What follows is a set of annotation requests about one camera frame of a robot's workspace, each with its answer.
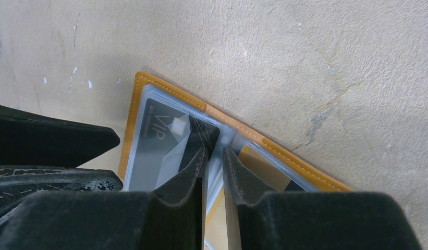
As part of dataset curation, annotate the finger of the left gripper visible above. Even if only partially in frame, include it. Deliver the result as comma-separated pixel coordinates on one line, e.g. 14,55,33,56
0,105,120,168
0,166,123,220

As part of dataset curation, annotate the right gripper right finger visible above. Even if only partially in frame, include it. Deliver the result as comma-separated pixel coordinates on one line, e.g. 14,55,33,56
223,147,279,249

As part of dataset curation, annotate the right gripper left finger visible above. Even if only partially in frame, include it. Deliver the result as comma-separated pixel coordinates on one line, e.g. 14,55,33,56
151,147,209,249

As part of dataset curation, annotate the gold card with black stripe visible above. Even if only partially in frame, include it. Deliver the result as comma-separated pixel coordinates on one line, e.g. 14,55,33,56
238,145,304,191

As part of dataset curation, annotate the black VIP card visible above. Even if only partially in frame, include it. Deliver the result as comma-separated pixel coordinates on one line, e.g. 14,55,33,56
128,98,220,191

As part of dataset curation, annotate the orange leather card holder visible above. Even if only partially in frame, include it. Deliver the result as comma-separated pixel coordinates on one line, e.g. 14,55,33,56
118,71,349,249

